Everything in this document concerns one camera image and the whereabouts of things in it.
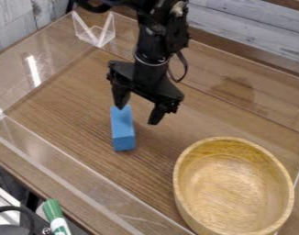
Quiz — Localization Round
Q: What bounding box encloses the blue rectangular block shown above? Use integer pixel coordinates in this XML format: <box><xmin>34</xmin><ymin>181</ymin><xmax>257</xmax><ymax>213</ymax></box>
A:
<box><xmin>110</xmin><ymin>106</ymin><xmax>136</xmax><ymax>151</ymax></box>

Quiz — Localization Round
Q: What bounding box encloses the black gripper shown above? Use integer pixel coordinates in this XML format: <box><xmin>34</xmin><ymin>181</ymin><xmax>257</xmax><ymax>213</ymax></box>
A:
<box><xmin>106</xmin><ymin>53</ymin><xmax>184</xmax><ymax>125</ymax></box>

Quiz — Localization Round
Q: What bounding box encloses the black cable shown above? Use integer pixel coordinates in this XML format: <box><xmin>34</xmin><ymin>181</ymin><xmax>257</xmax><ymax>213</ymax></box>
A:
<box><xmin>0</xmin><ymin>205</ymin><xmax>37</xmax><ymax>235</ymax></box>

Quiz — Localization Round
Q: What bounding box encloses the green and white marker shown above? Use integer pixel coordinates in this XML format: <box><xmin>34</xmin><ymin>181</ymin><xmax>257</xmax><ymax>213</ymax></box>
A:
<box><xmin>41</xmin><ymin>198</ymin><xmax>71</xmax><ymax>235</ymax></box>

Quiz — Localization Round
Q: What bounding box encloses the brown wooden bowl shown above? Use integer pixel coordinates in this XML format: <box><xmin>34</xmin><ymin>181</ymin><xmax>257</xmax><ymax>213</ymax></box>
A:
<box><xmin>172</xmin><ymin>137</ymin><xmax>293</xmax><ymax>235</ymax></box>

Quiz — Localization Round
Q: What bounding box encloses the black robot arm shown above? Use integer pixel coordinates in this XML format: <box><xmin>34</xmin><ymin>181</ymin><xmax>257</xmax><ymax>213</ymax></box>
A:
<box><xmin>74</xmin><ymin>0</ymin><xmax>189</xmax><ymax>125</ymax></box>

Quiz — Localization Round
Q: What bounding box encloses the clear acrylic tray wall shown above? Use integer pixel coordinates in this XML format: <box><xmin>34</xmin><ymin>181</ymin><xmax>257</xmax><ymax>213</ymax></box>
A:
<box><xmin>0</xmin><ymin>102</ymin><xmax>194</xmax><ymax>235</ymax></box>

